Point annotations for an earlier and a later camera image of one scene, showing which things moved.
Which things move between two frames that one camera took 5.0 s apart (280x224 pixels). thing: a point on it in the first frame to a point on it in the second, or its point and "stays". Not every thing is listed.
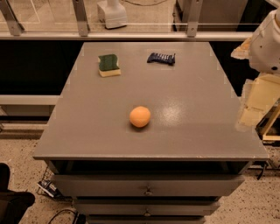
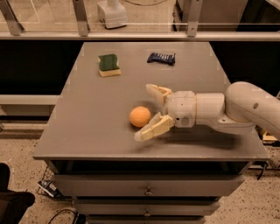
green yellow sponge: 108,66 stays
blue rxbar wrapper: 167,59 stays
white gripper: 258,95 to 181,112
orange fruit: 139,116 stays
